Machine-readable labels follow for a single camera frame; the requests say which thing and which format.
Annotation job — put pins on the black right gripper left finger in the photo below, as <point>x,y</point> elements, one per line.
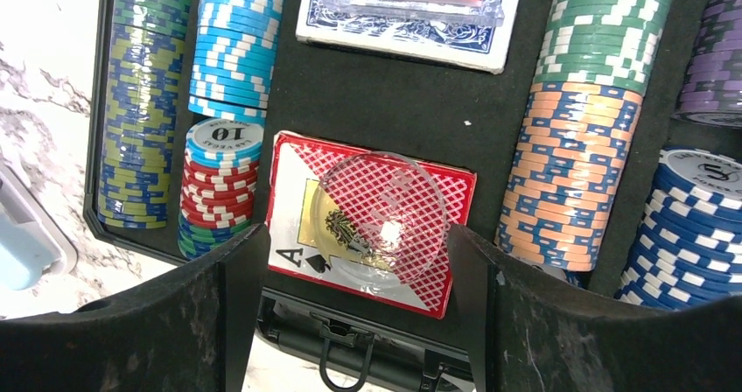
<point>190,329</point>

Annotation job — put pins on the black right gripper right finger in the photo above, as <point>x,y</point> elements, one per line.
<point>525,330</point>

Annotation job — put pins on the red playing card deck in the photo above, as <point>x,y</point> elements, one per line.
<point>297,164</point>

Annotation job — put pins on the clear round dealer button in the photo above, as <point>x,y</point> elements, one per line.
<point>379,220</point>

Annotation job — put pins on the blue playing card deck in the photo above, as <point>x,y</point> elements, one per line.
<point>475,47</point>

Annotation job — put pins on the black poker set case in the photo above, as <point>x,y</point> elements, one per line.
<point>453,117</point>

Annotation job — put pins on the red white chip stack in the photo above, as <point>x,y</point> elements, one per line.
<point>217,193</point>

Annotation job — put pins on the blue white chip stack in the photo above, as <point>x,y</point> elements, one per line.
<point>687,248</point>

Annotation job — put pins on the light blue small container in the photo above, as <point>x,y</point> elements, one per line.
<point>32,244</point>

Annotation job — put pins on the orange blue chip stack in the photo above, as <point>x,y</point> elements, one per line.
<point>567,164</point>

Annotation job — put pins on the purple chip stack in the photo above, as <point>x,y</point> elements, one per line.
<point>711,89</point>

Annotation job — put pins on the green white chip stack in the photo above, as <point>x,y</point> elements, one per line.
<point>606,42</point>

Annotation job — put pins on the light blue chip stack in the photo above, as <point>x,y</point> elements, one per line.
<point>233,60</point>

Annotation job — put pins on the green blue chip stack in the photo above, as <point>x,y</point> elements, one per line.
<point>146,54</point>

